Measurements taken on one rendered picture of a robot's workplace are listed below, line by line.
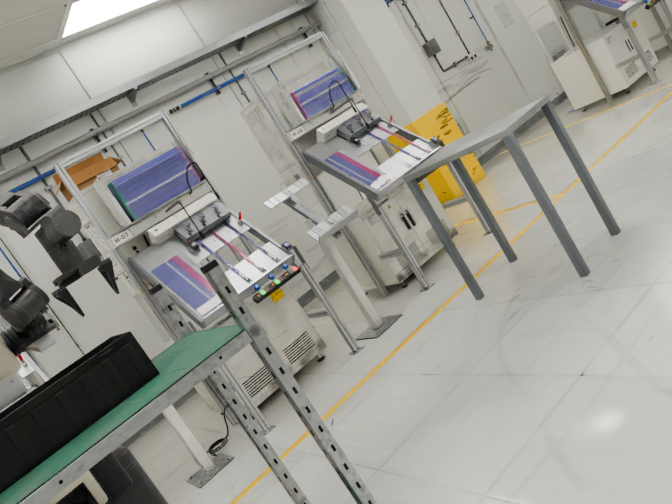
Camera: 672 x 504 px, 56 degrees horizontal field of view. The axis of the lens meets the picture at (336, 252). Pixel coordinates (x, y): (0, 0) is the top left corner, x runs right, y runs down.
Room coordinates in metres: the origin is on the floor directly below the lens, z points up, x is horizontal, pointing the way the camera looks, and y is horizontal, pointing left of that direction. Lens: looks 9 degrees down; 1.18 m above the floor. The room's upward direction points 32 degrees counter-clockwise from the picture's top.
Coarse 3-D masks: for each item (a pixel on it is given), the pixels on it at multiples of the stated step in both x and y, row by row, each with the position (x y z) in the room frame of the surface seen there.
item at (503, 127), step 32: (544, 96) 3.14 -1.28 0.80; (480, 128) 3.46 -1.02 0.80; (512, 128) 2.90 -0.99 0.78; (448, 160) 3.16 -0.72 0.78; (576, 160) 3.12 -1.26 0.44; (416, 192) 3.40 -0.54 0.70; (544, 192) 2.89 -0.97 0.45; (608, 224) 3.14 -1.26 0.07; (512, 256) 3.64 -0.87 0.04; (576, 256) 2.87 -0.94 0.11; (480, 288) 3.41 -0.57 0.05
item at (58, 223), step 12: (48, 204) 1.43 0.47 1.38; (12, 216) 1.37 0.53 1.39; (48, 216) 1.33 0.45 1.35; (60, 216) 1.35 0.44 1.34; (72, 216) 1.36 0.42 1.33; (12, 228) 1.39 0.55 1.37; (24, 228) 1.38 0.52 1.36; (48, 228) 1.36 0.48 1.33; (60, 228) 1.34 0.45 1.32; (72, 228) 1.35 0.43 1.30; (60, 240) 1.36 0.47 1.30
